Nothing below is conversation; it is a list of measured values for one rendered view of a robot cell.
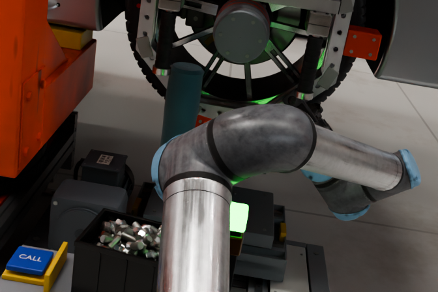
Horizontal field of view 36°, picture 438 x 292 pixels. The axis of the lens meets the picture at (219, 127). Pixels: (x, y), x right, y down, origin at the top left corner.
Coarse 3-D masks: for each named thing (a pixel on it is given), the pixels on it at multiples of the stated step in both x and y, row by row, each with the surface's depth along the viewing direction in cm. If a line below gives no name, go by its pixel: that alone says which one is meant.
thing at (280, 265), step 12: (144, 192) 224; (144, 204) 222; (276, 216) 224; (276, 228) 221; (276, 240) 214; (252, 252) 204; (264, 252) 204; (276, 252) 204; (240, 264) 200; (252, 264) 200; (264, 264) 200; (276, 264) 199; (252, 276) 202; (264, 276) 201; (276, 276) 201
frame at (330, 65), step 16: (144, 0) 173; (352, 0) 169; (144, 16) 174; (336, 16) 170; (144, 32) 180; (336, 32) 172; (144, 48) 177; (336, 48) 178; (336, 64) 175; (160, 80) 180; (320, 80) 176; (208, 112) 182; (224, 112) 182
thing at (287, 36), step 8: (208, 0) 191; (216, 0) 191; (288, 8) 191; (296, 8) 190; (208, 16) 193; (280, 16) 192; (288, 16) 191; (296, 16) 191; (208, 24) 194; (296, 24) 192; (272, 32) 193; (280, 32) 193; (288, 32) 193; (200, 40) 196; (280, 40) 194; (288, 40) 194; (208, 48) 196; (280, 48) 195; (264, 56) 196; (240, 64) 197
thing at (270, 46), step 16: (192, 0) 182; (224, 0) 182; (160, 16) 188; (272, 16) 182; (208, 32) 185; (304, 32) 183; (176, 48) 199; (272, 48) 185; (208, 64) 188; (288, 64) 186; (320, 64) 184; (208, 80) 190; (224, 80) 206; (240, 80) 209; (256, 80) 208; (272, 80) 203; (288, 80) 195; (208, 96) 189; (224, 96) 191; (240, 96) 193; (256, 96) 192; (272, 96) 188
